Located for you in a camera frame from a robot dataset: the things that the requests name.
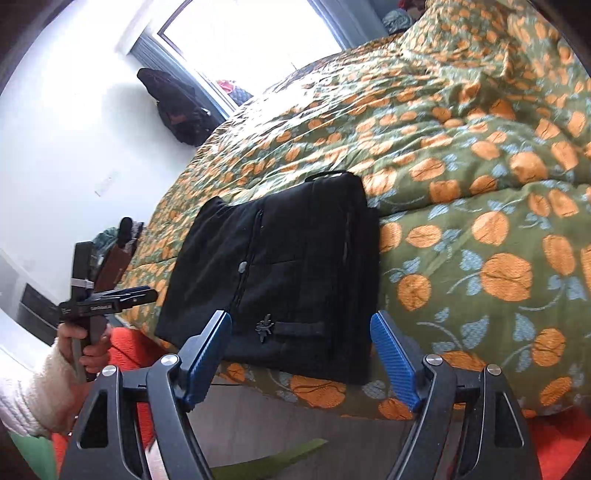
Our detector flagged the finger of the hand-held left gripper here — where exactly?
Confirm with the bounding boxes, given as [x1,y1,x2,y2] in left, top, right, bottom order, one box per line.
[115,285,160,309]

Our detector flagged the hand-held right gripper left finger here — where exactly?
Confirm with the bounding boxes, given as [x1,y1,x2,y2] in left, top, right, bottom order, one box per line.
[59,311,233,480]

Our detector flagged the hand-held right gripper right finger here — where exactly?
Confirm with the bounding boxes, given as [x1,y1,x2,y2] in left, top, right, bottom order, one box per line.
[369,309,542,480]

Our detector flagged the black backpack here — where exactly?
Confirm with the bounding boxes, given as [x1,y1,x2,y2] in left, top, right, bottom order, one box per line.
[154,170,382,387]

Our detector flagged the person's left forearm white sleeve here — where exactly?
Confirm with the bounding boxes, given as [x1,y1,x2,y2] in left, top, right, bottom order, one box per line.
[0,340,81,438]

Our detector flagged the person's left hand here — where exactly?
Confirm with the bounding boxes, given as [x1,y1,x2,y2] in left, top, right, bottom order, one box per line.
[54,322,114,385]

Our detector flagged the orange cloth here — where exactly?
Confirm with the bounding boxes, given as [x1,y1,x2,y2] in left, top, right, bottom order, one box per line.
[50,324,591,480]

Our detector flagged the green blanket with orange print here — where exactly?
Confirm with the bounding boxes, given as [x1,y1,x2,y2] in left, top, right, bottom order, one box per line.
[111,0,591,421]

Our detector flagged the red and patterned clothes pile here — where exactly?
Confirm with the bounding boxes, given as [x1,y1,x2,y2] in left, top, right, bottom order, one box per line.
[216,79,256,107]

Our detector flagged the pile of clothes by window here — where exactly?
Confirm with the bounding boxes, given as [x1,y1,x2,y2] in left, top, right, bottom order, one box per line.
[382,7,419,34]

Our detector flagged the black jacket hanging on wall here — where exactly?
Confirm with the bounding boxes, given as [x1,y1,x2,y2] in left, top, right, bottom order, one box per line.
[137,67,219,147]

